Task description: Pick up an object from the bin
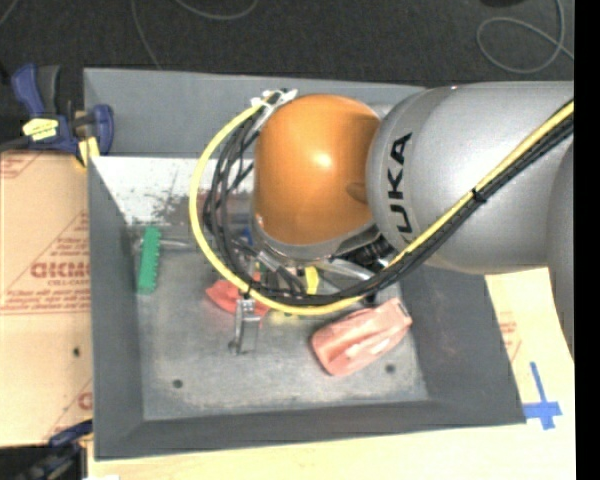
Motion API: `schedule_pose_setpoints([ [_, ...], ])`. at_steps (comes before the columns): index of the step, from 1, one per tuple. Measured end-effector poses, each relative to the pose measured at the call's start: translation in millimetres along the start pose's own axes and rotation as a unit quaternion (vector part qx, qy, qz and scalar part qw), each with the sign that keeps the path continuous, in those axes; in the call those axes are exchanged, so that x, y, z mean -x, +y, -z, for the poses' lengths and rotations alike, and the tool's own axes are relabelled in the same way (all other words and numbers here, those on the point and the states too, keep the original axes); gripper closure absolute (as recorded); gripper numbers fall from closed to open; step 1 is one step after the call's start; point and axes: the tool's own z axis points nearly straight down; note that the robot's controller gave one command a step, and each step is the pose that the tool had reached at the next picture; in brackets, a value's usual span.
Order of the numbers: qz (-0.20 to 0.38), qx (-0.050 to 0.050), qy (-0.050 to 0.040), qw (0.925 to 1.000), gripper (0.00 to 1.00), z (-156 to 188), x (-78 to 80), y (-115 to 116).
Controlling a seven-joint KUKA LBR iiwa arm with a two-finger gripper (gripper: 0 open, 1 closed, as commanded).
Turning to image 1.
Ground orange-red flat piece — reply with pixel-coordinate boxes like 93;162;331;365
205;279;272;318

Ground green toothed block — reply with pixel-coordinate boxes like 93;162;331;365
136;225;163;295

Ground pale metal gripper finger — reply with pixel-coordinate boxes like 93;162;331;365
243;299;262;354
228;299;247;356

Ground black cylinder on white bracket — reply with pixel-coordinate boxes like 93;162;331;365
324;240;399;282

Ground grey metal bin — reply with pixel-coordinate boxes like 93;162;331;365
82;67;526;459

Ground brown cardboard board red print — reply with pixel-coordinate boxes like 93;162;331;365
0;150;525;449

